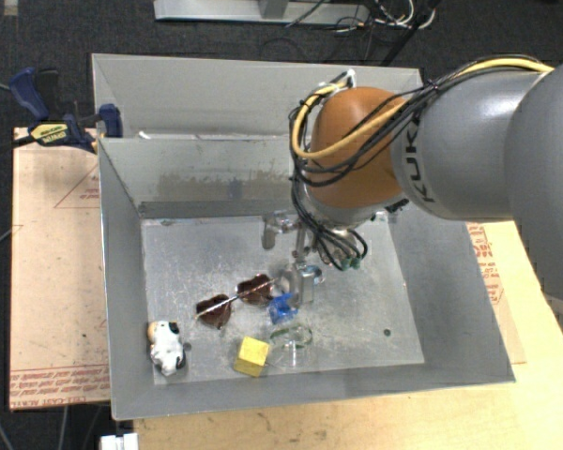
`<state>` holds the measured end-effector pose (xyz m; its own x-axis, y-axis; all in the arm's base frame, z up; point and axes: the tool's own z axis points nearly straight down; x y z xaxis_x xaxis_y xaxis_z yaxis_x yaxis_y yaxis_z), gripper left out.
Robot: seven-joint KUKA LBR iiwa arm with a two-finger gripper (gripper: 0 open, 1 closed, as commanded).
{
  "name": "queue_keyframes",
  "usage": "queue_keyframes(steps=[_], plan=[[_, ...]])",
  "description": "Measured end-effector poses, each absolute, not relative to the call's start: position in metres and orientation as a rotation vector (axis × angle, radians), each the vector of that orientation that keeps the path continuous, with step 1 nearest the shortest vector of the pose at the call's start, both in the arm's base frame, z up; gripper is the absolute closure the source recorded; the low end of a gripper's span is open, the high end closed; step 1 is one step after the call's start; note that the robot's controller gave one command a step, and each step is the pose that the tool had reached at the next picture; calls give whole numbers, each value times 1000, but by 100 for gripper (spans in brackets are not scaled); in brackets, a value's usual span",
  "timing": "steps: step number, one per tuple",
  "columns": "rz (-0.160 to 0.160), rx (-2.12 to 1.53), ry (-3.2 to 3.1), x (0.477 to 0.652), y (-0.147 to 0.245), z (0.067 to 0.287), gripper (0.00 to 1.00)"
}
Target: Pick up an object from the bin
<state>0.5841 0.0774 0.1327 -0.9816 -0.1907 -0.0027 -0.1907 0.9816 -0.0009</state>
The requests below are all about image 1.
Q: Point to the brown heart-shaped sunglasses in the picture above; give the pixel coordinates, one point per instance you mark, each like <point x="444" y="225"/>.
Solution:
<point x="216" y="311"/>

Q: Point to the grey metal bin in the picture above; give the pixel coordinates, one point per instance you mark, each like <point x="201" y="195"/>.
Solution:
<point x="206" y="246"/>

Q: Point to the white and black toy cow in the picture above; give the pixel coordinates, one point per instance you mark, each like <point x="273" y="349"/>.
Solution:
<point x="165" y="345"/>

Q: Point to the yellow block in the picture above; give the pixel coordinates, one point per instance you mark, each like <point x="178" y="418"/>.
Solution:
<point x="252" y="355"/>

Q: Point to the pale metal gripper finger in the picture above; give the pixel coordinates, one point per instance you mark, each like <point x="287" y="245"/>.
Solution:
<point x="304" y="288"/>
<point x="268" y="232"/>

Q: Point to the clear glass cup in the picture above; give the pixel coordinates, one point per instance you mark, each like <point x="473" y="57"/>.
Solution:
<point x="294" y="342"/>

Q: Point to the small blue toy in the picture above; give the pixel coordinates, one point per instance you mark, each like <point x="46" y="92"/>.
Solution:
<point x="280" y="309"/>

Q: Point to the brown cardboard board, red print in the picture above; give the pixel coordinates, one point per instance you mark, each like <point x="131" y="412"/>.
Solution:
<point x="56" y="260"/>

